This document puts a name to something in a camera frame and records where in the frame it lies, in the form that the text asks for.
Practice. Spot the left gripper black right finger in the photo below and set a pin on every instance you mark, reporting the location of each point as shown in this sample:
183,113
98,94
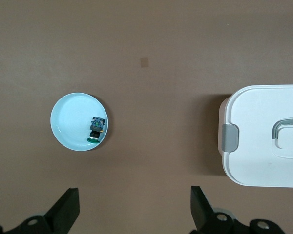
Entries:
205,214

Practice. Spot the white lunch box grey clips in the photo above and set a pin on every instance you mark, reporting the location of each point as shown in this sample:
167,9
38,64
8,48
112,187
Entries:
254,170

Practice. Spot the green push-button switch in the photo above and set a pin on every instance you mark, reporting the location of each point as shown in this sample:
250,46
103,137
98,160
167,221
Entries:
96,126

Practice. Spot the light blue round plate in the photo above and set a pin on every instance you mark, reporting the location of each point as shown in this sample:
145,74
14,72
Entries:
73,122

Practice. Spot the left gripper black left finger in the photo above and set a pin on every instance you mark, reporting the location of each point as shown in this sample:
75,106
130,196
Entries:
61,214

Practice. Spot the brown tape patch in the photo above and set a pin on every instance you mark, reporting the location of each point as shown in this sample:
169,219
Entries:
144,62

